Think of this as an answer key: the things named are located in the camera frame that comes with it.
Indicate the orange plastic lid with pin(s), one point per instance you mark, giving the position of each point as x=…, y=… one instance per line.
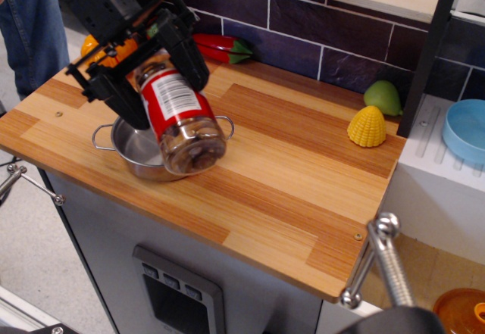
x=461, y=310

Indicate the person in blue jeans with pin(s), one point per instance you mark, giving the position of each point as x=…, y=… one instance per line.
x=35, y=41

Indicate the white toy sink counter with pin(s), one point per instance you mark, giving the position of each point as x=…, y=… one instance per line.
x=438, y=197

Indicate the grey toy oven panel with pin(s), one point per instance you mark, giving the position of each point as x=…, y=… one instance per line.
x=181, y=300

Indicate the light blue plastic bowl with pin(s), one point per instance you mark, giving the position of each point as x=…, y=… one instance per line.
x=463, y=130

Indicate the left chrome towel bar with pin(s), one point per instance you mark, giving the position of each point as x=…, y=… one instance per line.
x=16, y=173

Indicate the green toy pear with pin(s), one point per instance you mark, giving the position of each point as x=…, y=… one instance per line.
x=384, y=95

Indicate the red toy chili pepper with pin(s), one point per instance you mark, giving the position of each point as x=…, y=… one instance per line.
x=226, y=49

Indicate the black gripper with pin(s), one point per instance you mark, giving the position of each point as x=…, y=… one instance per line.
x=160, y=24

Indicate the almond jar with red label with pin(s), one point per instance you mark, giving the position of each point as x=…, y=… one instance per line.
x=166, y=94

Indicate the orange toy pumpkin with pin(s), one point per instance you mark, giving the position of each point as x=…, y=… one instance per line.
x=107, y=56

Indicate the small steel pot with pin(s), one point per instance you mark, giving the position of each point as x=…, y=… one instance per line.
x=136, y=148

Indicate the black vertical shelf post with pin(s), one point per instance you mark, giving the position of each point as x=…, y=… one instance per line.
x=441, y=17

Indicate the yellow toy corn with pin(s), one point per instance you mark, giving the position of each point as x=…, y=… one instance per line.
x=367, y=128

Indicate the red toy tomato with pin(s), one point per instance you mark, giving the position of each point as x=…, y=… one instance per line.
x=152, y=31

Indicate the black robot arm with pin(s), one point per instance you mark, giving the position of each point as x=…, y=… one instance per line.
x=161, y=24

